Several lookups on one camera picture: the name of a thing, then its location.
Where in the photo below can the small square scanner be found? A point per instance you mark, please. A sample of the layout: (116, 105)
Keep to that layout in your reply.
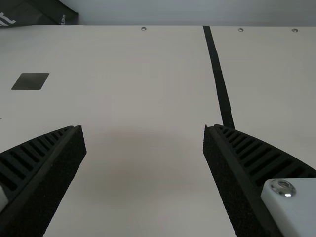
(30, 81)

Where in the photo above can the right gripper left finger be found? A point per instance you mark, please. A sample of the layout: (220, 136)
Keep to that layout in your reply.
(49, 172)

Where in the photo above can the black strip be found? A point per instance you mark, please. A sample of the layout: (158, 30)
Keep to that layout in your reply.
(218, 74)

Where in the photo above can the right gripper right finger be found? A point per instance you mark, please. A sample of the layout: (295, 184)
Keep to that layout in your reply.
(247, 172)

